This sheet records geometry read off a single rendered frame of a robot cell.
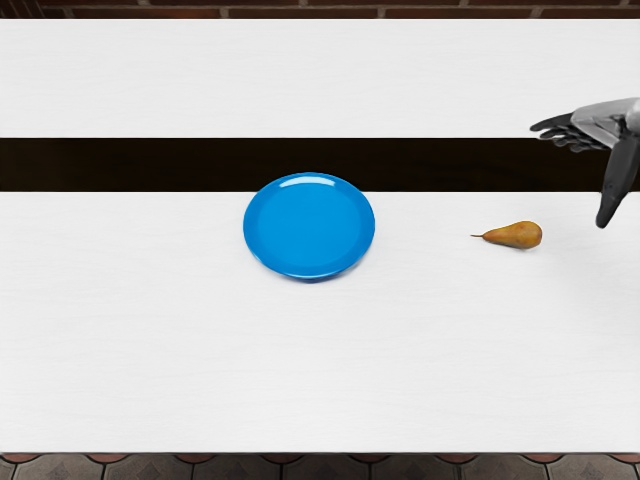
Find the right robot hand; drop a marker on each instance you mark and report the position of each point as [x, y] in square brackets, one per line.
[600, 122]

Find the blue plate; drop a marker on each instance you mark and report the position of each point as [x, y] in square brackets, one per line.
[309, 226]

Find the brown pear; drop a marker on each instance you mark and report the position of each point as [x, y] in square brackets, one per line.
[517, 234]

